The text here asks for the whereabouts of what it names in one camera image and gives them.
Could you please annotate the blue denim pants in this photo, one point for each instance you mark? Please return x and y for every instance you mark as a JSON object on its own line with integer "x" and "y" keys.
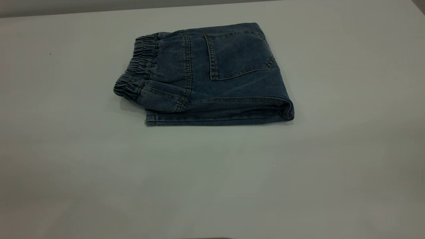
{"x": 225, "y": 83}

